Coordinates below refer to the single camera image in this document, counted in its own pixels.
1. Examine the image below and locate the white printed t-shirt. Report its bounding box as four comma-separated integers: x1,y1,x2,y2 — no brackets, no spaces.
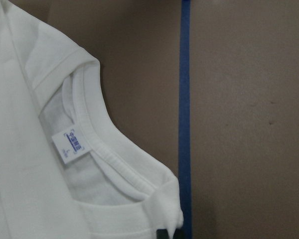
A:
0,0,183,239

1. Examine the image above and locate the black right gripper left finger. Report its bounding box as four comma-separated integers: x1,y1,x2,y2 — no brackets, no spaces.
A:
156,229,169,239

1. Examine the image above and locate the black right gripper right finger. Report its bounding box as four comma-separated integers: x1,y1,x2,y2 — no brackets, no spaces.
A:
173,229,184,239

